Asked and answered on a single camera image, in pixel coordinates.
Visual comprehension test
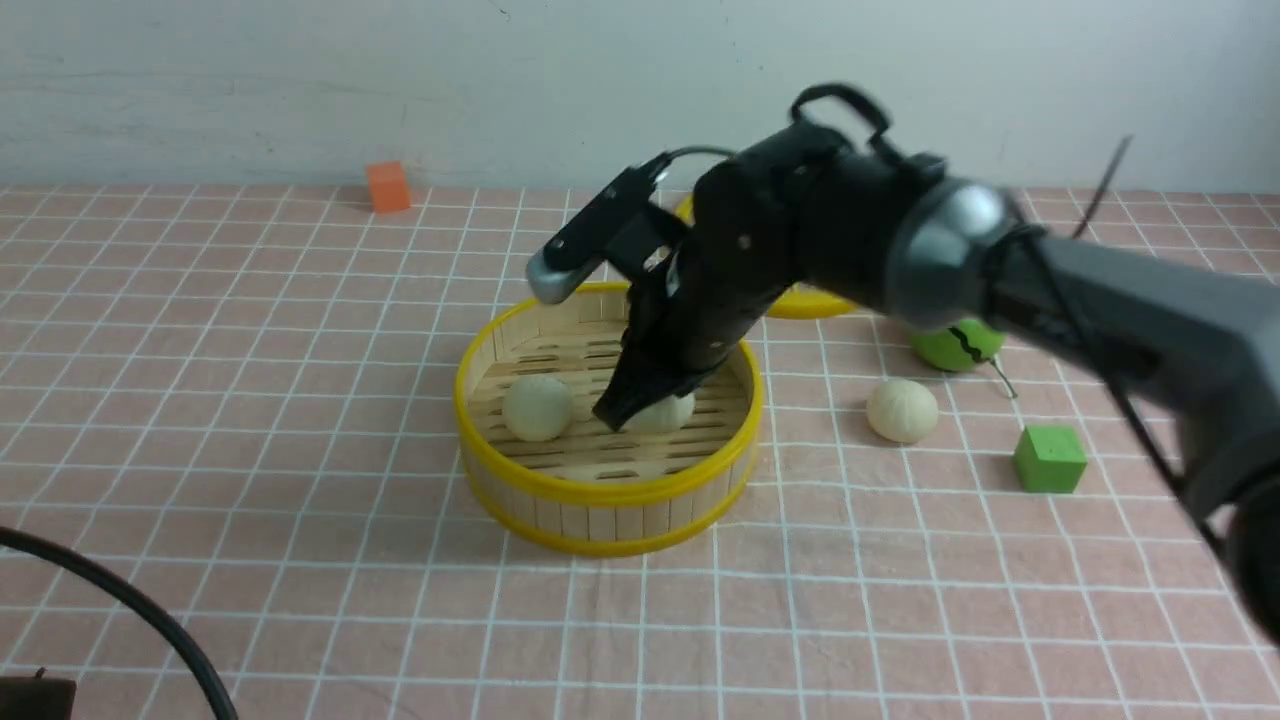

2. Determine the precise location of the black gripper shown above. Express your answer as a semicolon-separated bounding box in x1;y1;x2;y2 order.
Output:
591;126;860;430

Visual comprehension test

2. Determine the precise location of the white bun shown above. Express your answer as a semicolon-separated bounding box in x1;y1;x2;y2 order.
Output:
500;374;573;442
623;393;696;436
867;379;940;445

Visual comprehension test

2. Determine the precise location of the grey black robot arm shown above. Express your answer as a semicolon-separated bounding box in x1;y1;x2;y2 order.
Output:
545;83;1279;639

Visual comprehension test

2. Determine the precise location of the yellow bamboo steamer tray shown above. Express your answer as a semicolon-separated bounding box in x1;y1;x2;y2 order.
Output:
453;282;765;557

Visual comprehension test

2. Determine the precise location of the yellow bamboo steamer lid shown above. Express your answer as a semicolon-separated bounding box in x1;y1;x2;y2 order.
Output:
672;195;861;322

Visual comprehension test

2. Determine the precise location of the orange cube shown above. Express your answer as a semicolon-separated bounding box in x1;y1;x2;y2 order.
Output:
365;161;412;214

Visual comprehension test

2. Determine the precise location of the green toy watermelon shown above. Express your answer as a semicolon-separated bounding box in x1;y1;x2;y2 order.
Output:
910;318;1018;398

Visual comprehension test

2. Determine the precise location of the green cube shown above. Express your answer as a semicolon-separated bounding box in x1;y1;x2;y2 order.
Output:
1012;424;1089;495

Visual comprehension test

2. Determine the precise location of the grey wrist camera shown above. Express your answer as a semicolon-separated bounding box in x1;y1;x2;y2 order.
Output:
525;151;690;305

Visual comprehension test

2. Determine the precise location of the black cable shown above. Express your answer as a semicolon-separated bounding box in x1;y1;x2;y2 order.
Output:
0;527;241;720

